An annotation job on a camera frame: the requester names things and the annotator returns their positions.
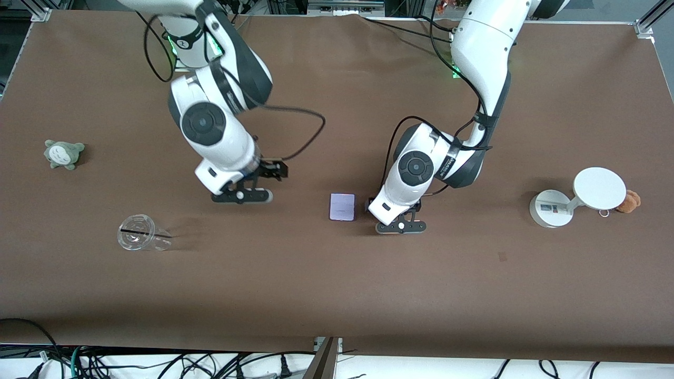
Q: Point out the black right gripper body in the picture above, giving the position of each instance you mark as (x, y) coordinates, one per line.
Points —
(272, 169)

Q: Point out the lavender phone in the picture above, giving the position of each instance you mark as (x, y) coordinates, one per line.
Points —
(342, 207)

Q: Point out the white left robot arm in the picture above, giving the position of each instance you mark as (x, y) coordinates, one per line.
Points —
(484, 58)

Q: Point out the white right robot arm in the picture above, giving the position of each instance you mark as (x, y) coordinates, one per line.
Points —
(210, 126)

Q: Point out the clear plastic cup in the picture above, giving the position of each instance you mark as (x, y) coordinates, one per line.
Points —
(138, 234)

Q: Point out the black straw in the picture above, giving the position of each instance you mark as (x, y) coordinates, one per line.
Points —
(134, 230)

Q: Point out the grey metal beam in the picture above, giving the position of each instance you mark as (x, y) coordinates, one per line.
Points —
(322, 363)

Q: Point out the grey device box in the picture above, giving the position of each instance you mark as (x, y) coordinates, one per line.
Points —
(345, 6)

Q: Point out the white round desk lamp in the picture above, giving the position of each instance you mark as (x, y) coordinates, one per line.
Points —
(597, 188)

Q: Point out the black power plug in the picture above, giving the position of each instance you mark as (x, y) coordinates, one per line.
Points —
(285, 368)

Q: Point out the grey owl plush toy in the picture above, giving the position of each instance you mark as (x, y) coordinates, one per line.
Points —
(64, 155)

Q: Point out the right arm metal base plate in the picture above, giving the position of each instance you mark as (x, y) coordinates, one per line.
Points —
(178, 66)

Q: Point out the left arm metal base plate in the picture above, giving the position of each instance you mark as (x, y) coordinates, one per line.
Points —
(456, 72)

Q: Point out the silver metal bracket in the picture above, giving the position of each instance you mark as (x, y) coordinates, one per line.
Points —
(338, 343)

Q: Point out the small aluminium frame bracket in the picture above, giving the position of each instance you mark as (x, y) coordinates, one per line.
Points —
(41, 15)

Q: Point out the aluminium frame corner post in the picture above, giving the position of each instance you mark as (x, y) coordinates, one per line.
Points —
(650, 21)

